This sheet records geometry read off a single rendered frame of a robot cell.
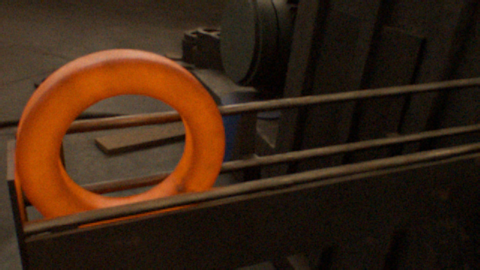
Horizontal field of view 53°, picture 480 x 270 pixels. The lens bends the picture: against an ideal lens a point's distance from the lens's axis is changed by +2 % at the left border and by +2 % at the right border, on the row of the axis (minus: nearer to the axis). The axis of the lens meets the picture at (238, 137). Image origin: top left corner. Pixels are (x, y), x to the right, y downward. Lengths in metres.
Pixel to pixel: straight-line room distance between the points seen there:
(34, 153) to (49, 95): 0.05
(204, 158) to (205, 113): 0.05
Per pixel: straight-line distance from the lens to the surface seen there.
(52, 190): 0.45
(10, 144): 0.47
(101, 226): 0.43
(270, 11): 1.79
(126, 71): 0.41
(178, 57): 2.92
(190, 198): 0.45
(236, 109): 0.52
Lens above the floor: 0.87
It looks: 23 degrees down
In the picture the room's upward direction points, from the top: 8 degrees clockwise
